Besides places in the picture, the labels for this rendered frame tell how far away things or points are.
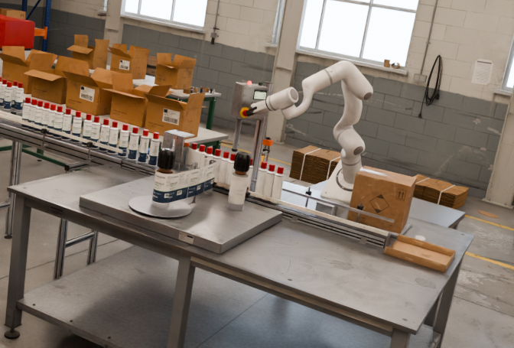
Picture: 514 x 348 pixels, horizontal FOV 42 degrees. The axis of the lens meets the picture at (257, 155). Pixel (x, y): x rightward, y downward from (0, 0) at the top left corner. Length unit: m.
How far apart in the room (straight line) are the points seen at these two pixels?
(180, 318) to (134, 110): 2.74
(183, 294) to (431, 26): 6.31
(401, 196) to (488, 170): 5.14
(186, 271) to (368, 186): 1.16
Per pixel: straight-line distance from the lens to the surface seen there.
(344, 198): 4.15
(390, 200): 3.66
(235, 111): 3.73
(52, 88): 6.15
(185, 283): 3.08
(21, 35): 8.84
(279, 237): 3.33
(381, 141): 9.07
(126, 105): 5.63
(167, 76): 7.89
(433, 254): 3.57
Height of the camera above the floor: 1.94
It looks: 13 degrees down
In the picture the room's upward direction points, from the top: 9 degrees clockwise
